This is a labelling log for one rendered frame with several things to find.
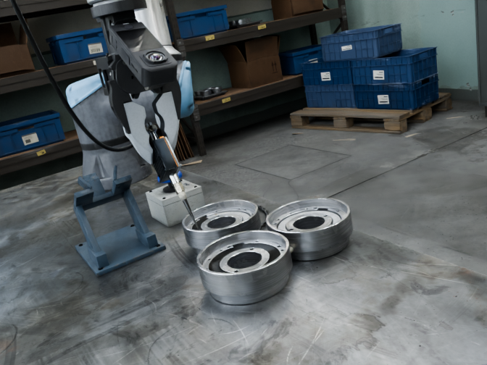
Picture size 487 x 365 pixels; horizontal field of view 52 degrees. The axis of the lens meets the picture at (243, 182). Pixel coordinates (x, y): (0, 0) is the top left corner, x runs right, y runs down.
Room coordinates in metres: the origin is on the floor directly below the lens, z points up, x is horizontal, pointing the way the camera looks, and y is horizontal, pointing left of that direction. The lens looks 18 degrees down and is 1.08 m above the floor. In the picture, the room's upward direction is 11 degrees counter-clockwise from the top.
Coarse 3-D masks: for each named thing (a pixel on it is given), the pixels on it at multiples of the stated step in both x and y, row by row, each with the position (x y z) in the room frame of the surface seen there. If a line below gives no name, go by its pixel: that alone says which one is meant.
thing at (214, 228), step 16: (208, 208) 0.68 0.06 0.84; (224, 208) 0.68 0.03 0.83; (240, 208) 0.67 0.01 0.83; (256, 208) 0.63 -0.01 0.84; (208, 224) 0.64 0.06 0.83; (224, 224) 0.65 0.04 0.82; (240, 224) 0.59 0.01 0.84; (256, 224) 0.61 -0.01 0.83; (192, 240) 0.60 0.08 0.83; (208, 240) 0.58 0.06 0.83
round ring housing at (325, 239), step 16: (288, 208) 0.62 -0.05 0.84; (304, 208) 0.62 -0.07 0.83; (320, 208) 0.61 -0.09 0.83; (336, 208) 0.60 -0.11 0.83; (272, 224) 0.59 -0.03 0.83; (288, 224) 0.58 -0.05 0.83; (304, 224) 0.59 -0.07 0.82; (320, 224) 0.59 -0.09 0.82; (336, 224) 0.53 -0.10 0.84; (288, 240) 0.53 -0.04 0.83; (304, 240) 0.52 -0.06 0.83; (320, 240) 0.52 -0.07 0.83; (336, 240) 0.53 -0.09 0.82; (304, 256) 0.53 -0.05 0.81; (320, 256) 0.53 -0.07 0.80
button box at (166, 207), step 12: (180, 180) 0.81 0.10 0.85; (156, 192) 0.78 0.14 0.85; (168, 192) 0.76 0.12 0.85; (192, 192) 0.75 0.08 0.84; (156, 204) 0.75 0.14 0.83; (168, 204) 0.73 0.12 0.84; (180, 204) 0.74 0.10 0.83; (192, 204) 0.75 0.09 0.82; (204, 204) 0.76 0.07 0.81; (156, 216) 0.77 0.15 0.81; (168, 216) 0.73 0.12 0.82; (180, 216) 0.74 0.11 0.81
